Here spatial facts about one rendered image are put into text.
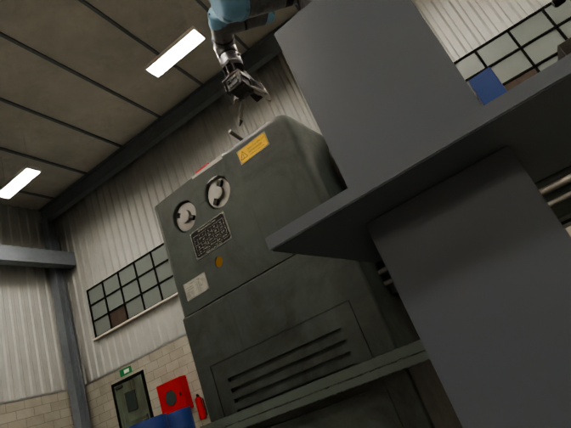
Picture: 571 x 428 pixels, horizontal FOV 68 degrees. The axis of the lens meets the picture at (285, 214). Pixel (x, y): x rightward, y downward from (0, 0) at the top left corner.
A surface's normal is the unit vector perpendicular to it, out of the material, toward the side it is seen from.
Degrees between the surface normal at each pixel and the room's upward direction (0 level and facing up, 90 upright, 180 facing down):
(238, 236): 90
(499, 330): 90
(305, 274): 90
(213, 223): 90
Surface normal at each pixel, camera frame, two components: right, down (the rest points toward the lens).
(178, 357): -0.46, -0.18
